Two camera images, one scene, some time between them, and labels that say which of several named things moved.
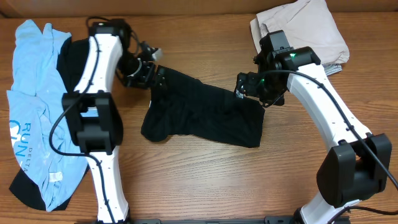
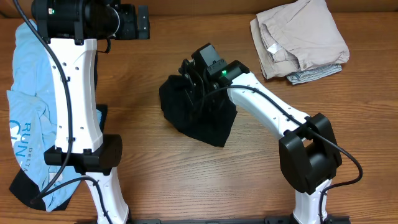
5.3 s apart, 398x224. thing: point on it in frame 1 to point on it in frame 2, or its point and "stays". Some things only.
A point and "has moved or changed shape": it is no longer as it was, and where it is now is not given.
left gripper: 149,73 to 143,22
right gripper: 253,80 to 204,103
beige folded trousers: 307,23 stays
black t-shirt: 181,105 has moved or changed shape
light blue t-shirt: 40,131 stays
